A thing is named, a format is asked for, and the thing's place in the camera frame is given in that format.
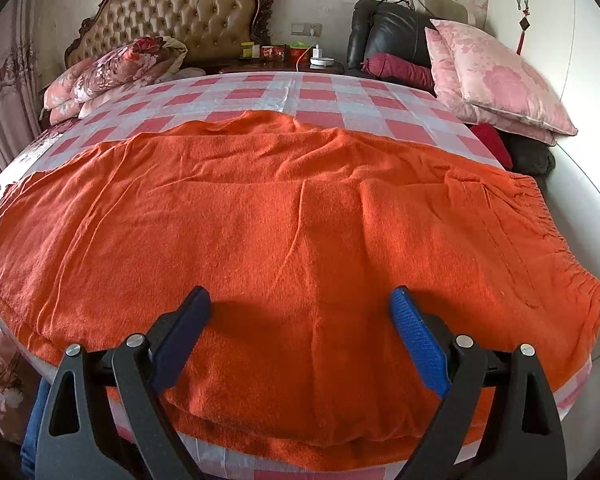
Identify patterned window curtain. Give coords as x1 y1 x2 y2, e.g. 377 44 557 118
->
0 0 46 186

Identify dark wooden nightstand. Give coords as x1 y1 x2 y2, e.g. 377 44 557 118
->
185 55 346 77

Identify red knot ornament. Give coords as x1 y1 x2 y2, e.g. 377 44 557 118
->
516 0 531 56

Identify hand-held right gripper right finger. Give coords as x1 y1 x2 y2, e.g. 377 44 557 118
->
389 286 567 480

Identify dark grey cushion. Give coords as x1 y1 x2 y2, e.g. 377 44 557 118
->
502 132 557 177

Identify black leather chair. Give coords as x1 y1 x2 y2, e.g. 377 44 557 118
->
346 0 476 96

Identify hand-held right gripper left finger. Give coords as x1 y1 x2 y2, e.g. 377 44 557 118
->
34 286 213 480

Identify pink floral pillow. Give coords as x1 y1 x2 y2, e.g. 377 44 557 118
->
41 57 101 126

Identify dark red bolster pillow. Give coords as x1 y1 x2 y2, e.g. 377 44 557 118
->
361 52 437 96

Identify white cable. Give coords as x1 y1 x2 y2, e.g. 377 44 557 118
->
295 30 316 72

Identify red white checkered bed sheet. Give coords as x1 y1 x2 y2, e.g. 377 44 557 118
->
0 71 593 480

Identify floral bedding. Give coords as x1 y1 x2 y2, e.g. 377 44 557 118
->
0 310 36 443

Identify white wardrobe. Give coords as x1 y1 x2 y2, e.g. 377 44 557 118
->
482 0 600 361

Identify person's blue jeans leg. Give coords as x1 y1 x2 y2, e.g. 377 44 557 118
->
20 377 53 480

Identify orange pants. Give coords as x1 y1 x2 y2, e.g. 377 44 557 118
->
0 110 600 473

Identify floral folded quilt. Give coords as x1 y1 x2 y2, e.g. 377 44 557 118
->
72 36 188 103

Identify red cushion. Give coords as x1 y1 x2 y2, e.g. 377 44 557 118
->
470 122 515 170

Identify tufted leather carved headboard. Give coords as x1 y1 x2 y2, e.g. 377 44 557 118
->
64 0 277 68

